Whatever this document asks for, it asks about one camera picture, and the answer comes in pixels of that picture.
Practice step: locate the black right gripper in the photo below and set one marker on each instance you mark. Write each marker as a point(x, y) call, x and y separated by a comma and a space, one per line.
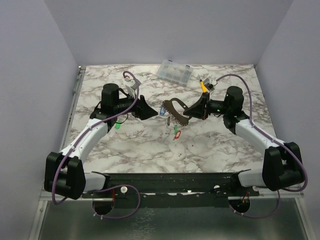
point(205, 106)

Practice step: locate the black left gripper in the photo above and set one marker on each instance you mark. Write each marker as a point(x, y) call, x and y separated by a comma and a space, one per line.
point(143, 111)

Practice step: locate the blue key tag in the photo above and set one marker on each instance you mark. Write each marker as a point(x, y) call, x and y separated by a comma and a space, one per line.
point(162, 111)

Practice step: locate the black key tag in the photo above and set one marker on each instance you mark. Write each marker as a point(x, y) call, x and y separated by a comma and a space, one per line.
point(168, 121)

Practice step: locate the green tagged key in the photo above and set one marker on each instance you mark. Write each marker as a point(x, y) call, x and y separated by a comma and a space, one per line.
point(118, 125)

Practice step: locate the green key tag with key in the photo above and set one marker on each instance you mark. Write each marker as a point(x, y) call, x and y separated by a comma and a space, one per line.
point(175, 129)

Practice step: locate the red key tag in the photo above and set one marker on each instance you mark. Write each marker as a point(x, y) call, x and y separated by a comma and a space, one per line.
point(177, 135)

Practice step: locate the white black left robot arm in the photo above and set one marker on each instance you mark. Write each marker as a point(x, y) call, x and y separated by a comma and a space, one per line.
point(64, 171)

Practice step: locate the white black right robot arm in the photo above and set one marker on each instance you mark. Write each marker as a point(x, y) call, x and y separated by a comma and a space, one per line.
point(281, 161)

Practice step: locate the clear plastic organizer box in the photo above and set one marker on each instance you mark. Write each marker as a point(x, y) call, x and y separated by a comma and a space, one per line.
point(174, 73)

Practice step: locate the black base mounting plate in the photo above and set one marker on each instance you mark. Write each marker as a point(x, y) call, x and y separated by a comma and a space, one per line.
point(130, 197)

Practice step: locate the yellow handled screwdriver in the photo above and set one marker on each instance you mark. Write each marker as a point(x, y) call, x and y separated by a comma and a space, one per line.
point(202, 85)

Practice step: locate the aluminium left side rail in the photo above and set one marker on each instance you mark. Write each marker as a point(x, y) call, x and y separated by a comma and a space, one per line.
point(75, 97)

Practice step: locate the aluminium rail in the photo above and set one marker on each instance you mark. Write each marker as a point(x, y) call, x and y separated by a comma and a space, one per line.
point(74, 185)
point(75, 97)

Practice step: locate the aluminium front rail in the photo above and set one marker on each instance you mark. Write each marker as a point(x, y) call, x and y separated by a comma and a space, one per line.
point(74, 185)

